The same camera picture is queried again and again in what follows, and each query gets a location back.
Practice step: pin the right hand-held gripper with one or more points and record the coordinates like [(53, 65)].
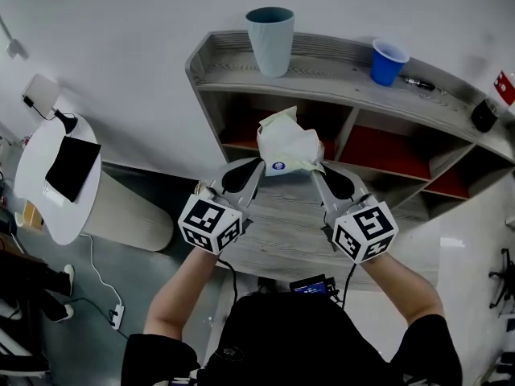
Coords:
[(364, 231)]

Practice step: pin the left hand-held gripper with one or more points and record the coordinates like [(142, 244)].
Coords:
[(209, 223)]

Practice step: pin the white plastic tissues pack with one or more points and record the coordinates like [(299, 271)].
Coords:
[(287, 143)]

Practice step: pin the grey wooden shelf unit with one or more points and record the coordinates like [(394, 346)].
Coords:
[(322, 79)]

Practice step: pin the person's left forearm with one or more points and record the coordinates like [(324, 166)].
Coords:
[(177, 296)]

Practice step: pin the person's right forearm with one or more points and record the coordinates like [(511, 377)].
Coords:
[(406, 292)]

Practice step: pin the grey desk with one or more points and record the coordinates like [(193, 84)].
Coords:
[(289, 231)]

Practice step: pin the black device with blue screen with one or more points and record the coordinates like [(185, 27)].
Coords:
[(310, 286)]

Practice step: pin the black pen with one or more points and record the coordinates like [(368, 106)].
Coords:
[(418, 83)]

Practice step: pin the blue plastic cup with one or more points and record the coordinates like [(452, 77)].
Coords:
[(386, 64)]

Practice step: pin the pale blue ribbed cup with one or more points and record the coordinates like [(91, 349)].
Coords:
[(271, 42)]

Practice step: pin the person's black shirt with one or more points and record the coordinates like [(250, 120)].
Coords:
[(297, 344)]

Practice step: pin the cola bottle with red label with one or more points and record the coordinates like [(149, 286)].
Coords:
[(484, 115)]

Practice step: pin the black cloth pad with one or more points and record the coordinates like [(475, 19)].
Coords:
[(72, 169)]

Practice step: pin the white power strip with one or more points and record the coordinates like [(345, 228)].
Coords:
[(117, 317)]

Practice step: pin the black office chair base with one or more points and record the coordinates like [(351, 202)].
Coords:
[(503, 280)]

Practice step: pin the brown wooden box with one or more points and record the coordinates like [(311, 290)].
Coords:
[(32, 213)]

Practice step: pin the white shade table lamp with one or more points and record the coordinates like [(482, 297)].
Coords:
[(40, 91)]

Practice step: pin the white round pedestal table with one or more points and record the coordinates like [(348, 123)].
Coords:
[(120, 211)]

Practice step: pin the white wall socket box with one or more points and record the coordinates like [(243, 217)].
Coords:
[(16, 48)]

